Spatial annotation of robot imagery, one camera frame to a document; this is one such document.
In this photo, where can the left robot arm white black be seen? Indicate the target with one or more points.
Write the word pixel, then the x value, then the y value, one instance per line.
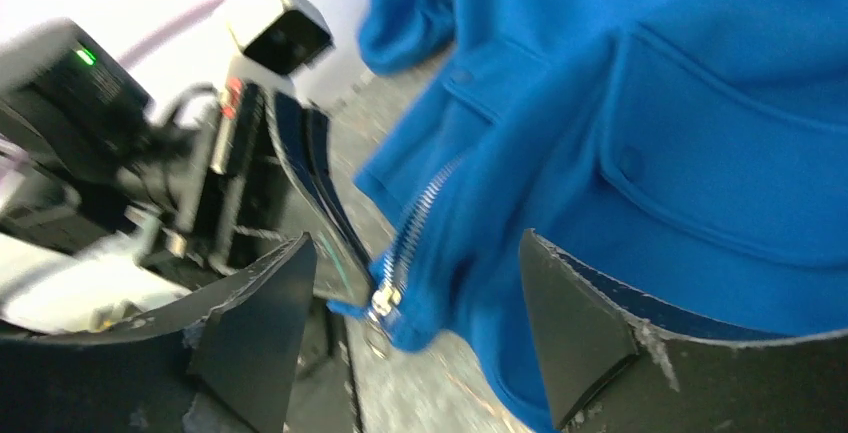
pixel 142 215

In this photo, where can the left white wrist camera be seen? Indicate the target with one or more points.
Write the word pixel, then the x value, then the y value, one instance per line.
pixel 271 40

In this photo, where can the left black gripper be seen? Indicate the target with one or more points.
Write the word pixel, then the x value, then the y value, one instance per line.
pixel 258 175

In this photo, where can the blue zip-up jacket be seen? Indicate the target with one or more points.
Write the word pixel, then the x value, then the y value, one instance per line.
pixel 695 150

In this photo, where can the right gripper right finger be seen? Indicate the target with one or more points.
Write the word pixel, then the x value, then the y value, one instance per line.
pixel 614 359

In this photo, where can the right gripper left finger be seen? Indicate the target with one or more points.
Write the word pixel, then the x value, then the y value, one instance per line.
pixel 221 359

